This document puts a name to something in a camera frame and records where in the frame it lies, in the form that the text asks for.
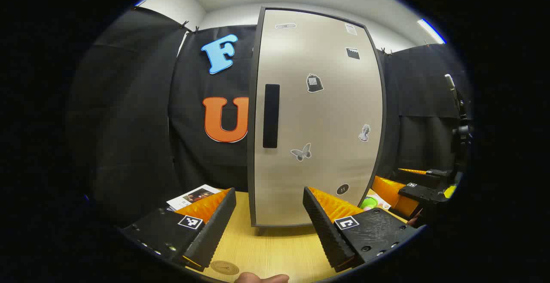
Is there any white ceiling light panel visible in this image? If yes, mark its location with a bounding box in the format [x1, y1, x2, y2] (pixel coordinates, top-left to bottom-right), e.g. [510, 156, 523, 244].
[417, 18, 446, 44]

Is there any printed booklet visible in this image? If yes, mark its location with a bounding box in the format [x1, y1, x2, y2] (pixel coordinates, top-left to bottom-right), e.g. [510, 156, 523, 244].
[167, 184, 222, 211]

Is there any dark grey cabinet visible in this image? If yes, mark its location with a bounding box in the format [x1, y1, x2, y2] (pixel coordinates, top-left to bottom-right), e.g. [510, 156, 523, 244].
[247, 6, 387, 236]

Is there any round brown coaster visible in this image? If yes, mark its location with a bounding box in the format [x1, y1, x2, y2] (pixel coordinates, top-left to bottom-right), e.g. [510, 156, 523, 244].
[211, 261, 240, 275]

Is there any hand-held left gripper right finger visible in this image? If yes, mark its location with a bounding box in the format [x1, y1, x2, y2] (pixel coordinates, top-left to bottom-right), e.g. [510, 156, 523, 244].
[303, 186, 419, 274]

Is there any black backdrop cloth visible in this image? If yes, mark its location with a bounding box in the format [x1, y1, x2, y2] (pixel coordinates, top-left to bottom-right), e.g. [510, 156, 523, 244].
[67, 6, 469, 228]

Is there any black door handle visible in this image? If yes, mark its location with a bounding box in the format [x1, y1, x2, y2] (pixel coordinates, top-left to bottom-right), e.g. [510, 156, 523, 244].
[263, 84, 280, 148]

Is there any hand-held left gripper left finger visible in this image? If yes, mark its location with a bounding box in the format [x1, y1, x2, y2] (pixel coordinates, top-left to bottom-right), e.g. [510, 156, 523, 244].
[122, 187, 237, 271]

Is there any green pink plush toy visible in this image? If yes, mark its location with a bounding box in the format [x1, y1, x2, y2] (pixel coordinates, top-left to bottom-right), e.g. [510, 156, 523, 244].
[360, 195, 391, 210]

